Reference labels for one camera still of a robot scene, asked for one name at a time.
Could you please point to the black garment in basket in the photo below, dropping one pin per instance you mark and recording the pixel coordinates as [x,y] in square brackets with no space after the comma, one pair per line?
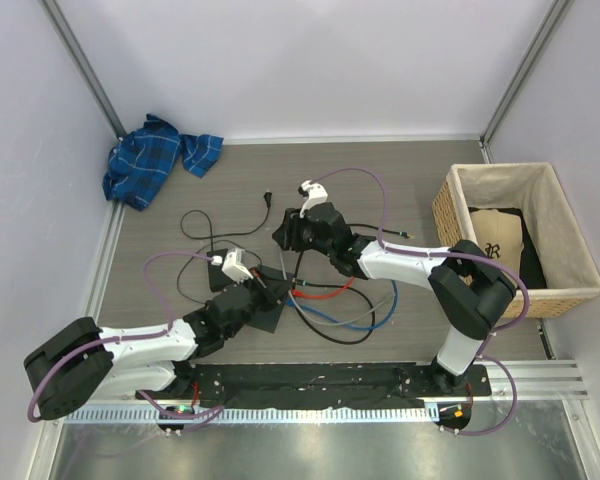
[531,271]

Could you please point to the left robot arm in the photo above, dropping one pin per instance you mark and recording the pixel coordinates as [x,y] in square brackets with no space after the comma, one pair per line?
[84,360]

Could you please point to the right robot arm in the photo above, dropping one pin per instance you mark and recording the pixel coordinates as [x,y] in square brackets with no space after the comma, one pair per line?
[471,290]

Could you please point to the black network switch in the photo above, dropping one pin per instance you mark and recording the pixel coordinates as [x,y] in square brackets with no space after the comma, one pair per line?
[260,316]

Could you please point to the beige cap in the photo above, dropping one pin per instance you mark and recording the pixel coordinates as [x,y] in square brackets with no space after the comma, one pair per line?
[500,236]

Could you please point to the wicker basket with liner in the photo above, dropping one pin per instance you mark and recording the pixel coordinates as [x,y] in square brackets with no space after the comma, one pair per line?
[570,272]

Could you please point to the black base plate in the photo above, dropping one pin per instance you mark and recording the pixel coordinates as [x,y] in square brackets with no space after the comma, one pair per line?
[320,386]

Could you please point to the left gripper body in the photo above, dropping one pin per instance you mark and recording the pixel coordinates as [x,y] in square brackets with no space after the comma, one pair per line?
[237,326]

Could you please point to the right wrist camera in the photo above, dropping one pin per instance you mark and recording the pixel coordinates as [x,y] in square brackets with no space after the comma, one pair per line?
[313,193]

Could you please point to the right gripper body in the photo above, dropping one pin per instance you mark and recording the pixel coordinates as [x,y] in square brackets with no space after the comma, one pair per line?
[307,240]

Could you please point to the slotted cable duct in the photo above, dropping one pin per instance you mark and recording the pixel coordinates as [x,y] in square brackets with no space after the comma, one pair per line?
[144,413]

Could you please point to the blue plaid cloth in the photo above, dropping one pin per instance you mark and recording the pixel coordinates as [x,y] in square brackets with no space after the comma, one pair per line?
[140,163]

